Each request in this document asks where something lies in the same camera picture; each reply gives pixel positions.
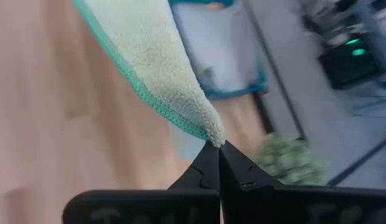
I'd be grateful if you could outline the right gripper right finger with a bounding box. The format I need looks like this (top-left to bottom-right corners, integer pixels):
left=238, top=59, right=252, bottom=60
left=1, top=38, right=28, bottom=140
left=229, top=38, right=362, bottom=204
left=220, top=139, right=386, bottom=224

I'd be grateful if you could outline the green artificial plant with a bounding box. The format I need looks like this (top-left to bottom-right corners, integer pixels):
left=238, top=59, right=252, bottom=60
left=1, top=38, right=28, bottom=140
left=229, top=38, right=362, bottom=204
left=253, top=133, right=326, bottom=187

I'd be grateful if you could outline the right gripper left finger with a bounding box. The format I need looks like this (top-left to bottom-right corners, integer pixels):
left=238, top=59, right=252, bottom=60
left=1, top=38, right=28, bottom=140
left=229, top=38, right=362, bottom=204
left=62, top=141, right=221, bottom=224

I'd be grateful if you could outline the orange microfiber towel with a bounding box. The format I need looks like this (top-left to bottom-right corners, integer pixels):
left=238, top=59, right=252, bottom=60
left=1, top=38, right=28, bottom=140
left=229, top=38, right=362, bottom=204
left=207, top=1, right=228, bottom=10

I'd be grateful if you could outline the green microfiber towel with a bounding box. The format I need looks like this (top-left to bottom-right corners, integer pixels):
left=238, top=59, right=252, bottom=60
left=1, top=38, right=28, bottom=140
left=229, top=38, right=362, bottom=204
left=70, top=0, right=227, bottom=149

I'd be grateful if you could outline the teal storage bin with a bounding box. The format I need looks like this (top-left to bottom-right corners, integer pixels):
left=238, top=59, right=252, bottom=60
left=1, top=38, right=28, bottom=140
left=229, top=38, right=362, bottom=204
left=169, top=0, right=268, bottom=101

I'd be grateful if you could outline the black floor equipment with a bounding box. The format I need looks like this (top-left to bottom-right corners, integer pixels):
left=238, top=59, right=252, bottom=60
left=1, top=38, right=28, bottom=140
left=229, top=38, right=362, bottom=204
left=317, top=30, right=386, bottom=91

